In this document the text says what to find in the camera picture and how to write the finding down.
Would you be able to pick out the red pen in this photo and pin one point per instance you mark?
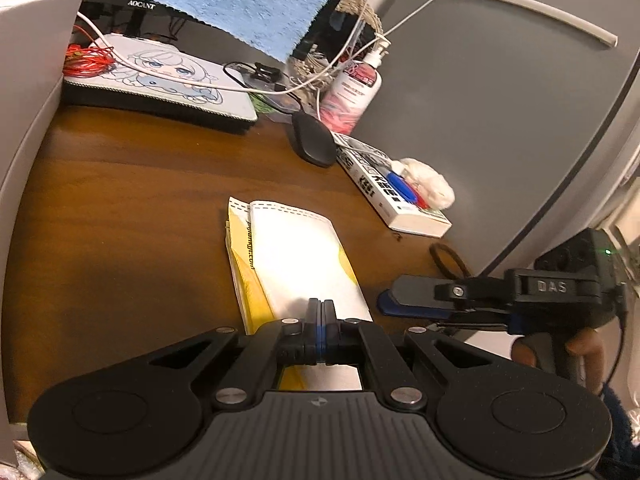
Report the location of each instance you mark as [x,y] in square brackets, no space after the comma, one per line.
[421,201]

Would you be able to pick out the blue towel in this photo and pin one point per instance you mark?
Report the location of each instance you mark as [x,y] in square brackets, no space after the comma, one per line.
[240,0]

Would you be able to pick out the person's right forearm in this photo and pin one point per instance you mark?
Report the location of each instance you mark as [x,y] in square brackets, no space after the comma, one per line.
[620,420]

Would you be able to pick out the white pump lotion bottle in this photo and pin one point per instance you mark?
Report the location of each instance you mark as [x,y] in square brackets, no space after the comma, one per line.
[350,95]

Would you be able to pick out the person's right hand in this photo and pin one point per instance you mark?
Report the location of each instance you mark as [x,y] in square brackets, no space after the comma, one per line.
[587,350]

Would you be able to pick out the anime print pad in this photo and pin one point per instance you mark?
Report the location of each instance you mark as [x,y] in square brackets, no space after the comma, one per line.
[165,80]

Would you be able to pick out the white plastic strip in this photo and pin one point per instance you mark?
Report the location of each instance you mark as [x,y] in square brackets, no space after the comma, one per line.
[540,10]

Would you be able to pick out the white cardboard drawer box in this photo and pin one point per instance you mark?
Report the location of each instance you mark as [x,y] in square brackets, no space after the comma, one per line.
[25,85]

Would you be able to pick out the black computer monitor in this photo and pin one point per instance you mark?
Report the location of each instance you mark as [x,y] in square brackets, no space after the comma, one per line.
[120,2]

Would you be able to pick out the white plush toy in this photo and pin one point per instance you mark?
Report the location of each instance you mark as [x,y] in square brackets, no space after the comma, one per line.
[430,182]

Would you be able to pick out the white and yellow plastic bag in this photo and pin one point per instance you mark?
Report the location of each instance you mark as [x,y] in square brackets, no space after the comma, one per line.
[300,260]

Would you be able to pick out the black and white book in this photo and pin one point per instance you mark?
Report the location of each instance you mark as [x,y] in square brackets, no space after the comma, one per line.
[370,170]

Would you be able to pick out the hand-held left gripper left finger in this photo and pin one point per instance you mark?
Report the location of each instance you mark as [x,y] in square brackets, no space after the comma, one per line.
[312,332]

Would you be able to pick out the green clear packet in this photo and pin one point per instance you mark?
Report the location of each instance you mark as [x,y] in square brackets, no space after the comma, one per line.
[280,105]

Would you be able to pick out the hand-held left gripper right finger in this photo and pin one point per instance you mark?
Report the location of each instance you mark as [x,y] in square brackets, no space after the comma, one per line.
[329,332]

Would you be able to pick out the black computer mouse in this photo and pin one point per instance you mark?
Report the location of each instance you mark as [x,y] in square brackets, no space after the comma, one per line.
[312,140]

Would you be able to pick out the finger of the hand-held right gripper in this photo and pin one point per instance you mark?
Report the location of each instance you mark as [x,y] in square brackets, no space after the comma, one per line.
[425,290]
[480,322]

